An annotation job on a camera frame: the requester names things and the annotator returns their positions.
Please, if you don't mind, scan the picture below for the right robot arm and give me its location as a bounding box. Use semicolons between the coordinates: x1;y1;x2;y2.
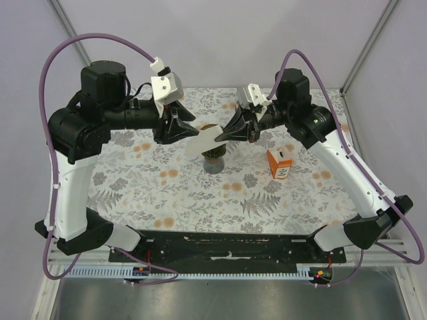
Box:
215;68;413;263

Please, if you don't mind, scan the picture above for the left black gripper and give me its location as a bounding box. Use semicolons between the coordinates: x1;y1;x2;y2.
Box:
105;100;200;145

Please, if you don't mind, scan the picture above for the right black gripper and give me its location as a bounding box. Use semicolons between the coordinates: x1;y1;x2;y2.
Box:
216;101;292;144

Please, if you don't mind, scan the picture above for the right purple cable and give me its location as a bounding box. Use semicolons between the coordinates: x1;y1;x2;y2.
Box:
266;49;422;288

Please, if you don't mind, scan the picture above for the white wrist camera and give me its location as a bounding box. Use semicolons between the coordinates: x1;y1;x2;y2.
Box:
150;57;183;118
236;83;271;109

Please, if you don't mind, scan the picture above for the orange coffee filter box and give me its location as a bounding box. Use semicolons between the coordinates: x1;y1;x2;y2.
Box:
266;146;293;180

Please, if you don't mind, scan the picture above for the white paper coffee filter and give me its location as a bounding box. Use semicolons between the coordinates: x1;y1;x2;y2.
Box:
185;125;225;157

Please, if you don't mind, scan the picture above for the aluminium rail frame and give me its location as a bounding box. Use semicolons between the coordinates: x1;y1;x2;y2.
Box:
47;239;409;267

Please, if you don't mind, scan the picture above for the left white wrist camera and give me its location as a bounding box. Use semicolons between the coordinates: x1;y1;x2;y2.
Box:
150;57;183;118

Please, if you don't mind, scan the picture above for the green glass coffee dripper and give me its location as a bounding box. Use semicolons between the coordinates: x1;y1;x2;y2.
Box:
202;143;226;161

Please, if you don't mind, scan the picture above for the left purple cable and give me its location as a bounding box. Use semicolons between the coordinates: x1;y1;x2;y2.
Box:
38;32;181;286

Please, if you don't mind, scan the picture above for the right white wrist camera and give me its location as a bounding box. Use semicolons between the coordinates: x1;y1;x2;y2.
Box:
236;83;271;109

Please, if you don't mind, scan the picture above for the floral patterned table mat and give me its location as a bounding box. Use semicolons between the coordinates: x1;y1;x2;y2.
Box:
86;87;368;235

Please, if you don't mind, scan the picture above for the white slotted cable duct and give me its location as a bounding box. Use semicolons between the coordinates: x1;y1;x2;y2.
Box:
62;264;316;279

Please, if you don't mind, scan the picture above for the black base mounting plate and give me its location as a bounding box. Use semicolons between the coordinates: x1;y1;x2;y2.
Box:
108;228;348;275

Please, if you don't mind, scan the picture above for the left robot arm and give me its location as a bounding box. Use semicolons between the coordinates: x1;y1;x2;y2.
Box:
35;61;198;262

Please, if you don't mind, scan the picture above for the purple cable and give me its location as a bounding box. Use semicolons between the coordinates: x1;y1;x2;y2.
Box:
38;32;181;286
266;49;422;288

